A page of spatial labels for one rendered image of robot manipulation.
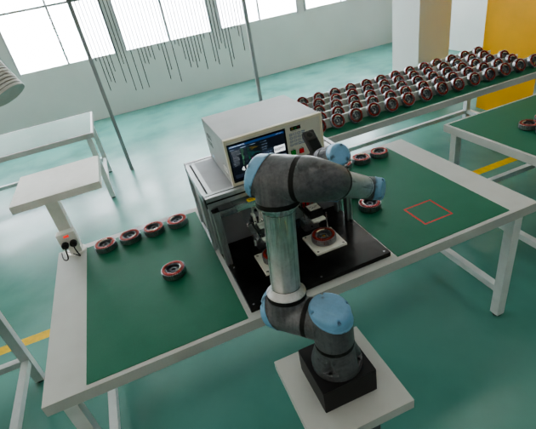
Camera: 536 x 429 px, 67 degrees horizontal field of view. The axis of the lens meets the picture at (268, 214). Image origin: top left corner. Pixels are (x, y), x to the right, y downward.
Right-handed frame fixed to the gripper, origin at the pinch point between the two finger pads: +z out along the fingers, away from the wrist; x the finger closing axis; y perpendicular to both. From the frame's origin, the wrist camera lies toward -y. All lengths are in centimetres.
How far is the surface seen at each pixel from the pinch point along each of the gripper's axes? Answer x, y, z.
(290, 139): -0.6, -9.0, 5.0
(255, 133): -15.2, -15.1, 1.8
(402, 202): 53, 37, 24
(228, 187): -30.9, 2.4, 11.6
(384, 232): 31, 44, 9
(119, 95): -65, -197, 610
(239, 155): -23.5, -8.8, 5.0
